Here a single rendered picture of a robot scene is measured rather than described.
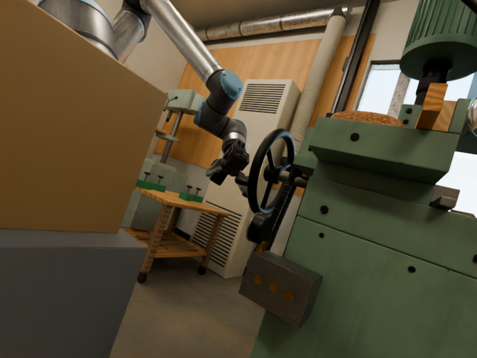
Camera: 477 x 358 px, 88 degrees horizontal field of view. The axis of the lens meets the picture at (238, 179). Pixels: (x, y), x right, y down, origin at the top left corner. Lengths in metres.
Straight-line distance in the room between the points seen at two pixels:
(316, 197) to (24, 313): 0.52
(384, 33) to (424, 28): 1.89
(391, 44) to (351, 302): 2.35
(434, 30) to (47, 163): 0.86
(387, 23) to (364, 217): 2.40
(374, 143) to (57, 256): 0.53
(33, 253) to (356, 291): 0.51
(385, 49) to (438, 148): 2.21
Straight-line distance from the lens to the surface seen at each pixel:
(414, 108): 0.78
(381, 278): 0.52
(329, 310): 0.54
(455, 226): 0.53
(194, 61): 0.98
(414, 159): 0.46
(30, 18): 0.49
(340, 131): 0.48
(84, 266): 0.50
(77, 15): 0.67
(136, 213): 2.63
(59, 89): 0.49
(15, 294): 0.49
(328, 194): 0.53
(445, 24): 0.84
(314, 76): 2.46
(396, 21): 2.80
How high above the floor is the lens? 0.72
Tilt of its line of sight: 3 degrees up
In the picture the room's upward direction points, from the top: 19 degrees clockwise
